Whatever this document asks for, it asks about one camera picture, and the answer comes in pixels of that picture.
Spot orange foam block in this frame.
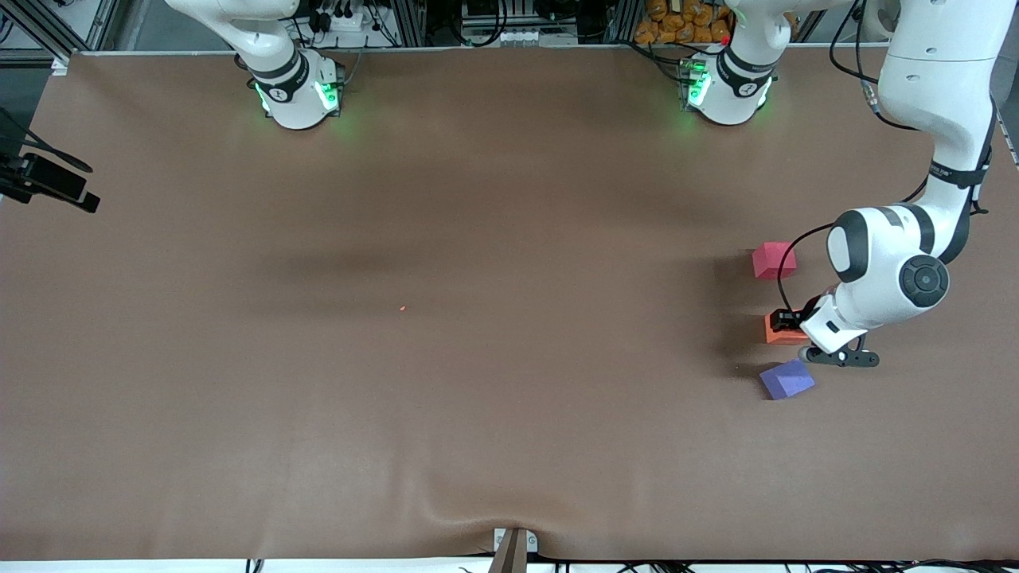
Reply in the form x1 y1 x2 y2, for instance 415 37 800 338
763 311 812 346

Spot purple foam block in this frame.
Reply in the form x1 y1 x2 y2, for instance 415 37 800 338
758 357 817 401

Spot red foam block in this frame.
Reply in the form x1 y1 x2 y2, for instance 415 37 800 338
752 241 798 280

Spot brown table mat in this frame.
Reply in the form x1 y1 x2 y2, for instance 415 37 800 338
0 44 1019 562

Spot pile of orange bags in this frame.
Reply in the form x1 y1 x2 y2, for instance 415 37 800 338
634 0 733 45

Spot white power strip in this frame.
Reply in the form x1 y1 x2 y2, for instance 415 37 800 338
313 6 375 34

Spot white connector row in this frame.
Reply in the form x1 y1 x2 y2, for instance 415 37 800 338
494 28 560 46

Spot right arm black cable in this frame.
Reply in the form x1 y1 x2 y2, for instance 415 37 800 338
0 106 96 173

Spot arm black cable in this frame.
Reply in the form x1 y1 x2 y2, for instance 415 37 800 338
775 222 838 316
0 106 96 173

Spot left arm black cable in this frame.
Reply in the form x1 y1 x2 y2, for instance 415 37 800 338
775 222 838 316

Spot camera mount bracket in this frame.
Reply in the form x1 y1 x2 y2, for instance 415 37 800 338
489 528 539 573

